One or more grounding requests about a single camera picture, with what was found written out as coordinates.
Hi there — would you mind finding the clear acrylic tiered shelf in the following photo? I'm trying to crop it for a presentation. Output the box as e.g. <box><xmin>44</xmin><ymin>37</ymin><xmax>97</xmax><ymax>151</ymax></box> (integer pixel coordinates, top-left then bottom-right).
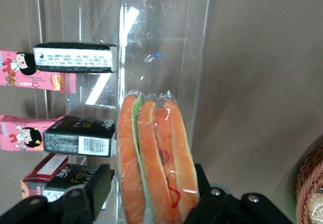
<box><xmin>23</xmin><ymin>0</ymin><xmax>216</xmax><ymax>224</ymax></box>

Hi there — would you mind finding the long red cookie box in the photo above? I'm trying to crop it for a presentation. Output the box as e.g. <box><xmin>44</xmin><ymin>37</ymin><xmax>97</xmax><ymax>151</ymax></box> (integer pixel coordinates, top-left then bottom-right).
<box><xmin>20</xmin><ymin>153</ymin><xmax>70</xmax><ymax>200</ymax></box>

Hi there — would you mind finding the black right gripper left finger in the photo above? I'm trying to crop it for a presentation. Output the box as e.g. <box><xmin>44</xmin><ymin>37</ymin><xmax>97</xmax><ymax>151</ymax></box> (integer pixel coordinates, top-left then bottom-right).
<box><xmin>0</xmin><ymin>163</ymin><xmax>114</xmax><ymax>224</ymax></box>

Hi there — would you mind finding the dark brown wicker basket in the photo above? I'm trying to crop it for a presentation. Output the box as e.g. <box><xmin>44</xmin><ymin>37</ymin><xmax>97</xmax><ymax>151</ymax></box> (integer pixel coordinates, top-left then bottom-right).
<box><xmin>295</xmin><ymin>143</ymin><xmax>323</xmax><ymax>224</ymax></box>

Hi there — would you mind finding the clear puffed snack bag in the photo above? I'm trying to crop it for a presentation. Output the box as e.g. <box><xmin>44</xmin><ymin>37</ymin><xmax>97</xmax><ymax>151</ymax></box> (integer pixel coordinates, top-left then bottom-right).
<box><xmin>306</xmin><ymin>189</ymin><xmax>323</xmax><ymax>224</ymax></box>

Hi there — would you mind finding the triangle sandwich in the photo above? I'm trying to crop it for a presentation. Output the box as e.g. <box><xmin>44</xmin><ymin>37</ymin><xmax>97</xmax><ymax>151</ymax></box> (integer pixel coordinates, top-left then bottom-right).
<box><xmin>117</xmin><ymin>91</ymin><xmax>200</xmax><ymax>224</ymax></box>

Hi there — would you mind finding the small black box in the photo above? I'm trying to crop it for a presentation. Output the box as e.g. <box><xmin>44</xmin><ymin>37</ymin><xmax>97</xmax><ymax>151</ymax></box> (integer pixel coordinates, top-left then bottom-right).
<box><xmin>43</xmin><ymin>115</ymin><xmax>117</xmax><ymax>157</ymax></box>
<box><xmin>32</xmin><ymin>42</ymin><xmax>118</xmax><ymax>74</ymax></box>
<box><xmin>42</xmin><ymin>163</ymin><xmax>115</xmax><ymax>202</ymax></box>

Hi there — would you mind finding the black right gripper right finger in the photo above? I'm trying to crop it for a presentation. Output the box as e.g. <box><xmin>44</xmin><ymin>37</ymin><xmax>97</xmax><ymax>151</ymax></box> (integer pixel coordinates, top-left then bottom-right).
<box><xmin>185</xmin><ymin>163</ymin><xmax>295</xmax><ymax>224</ymax></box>

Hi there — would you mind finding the pink cartoon snack packet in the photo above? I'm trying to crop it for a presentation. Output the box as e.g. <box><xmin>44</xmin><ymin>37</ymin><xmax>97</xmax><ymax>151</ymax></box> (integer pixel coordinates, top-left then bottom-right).
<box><xmin>0</xmin><ymin>49</ymin><xmax>77</xmax><ymax>94</ymax></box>
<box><xmin>0</xmin><ymin>115</ymin><xmax>65</xmax><ymax>152</ymax></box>

